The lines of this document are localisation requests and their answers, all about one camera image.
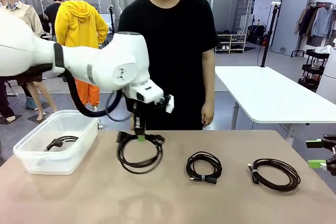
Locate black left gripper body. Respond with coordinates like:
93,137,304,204
126,97,148,123

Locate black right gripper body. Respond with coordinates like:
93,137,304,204
321,134,336,176

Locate black braided USB cable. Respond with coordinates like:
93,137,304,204
246,157,302,192

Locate black cable with grey tie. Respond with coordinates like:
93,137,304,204
185,151,223,184

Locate black power cable angled plug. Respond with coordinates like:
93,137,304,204
44,135,79,153

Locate person's left forearm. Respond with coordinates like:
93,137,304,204
202,48,216,106

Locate person's left hand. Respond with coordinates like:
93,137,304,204
201,103,215,127

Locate person in black t-shirt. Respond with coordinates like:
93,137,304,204
118,0,218,131

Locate large white table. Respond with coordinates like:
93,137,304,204
214,65,336,146

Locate black utility cart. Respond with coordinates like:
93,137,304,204
298,48,331,91

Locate clear plastic storage bin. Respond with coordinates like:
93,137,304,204
13,110,99,175

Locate mannequin in yellow hoodie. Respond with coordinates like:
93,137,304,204
54,0,109,112

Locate black pole stand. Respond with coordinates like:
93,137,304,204
258,2,281,68

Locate white shoe rack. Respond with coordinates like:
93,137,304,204
215,31,247,54

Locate clothes rack with garments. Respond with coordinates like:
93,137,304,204
290,2,336,58

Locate black suitcase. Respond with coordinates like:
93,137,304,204
247,24,266,46

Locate bystander in black cap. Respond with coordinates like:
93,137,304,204
43,0,64,44

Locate bystander legs with trousers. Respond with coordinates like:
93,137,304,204
0,81,16,123

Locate mannequin in beige shirt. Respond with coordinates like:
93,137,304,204
0,0,58,121

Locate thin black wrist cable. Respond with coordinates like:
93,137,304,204
106,91,132,123

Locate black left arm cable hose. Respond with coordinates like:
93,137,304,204
54,42,124,119

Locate white rounded pedestal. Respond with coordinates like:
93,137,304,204
316,47,336,104

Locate black tripod with camera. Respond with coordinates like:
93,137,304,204
108,5,117,35

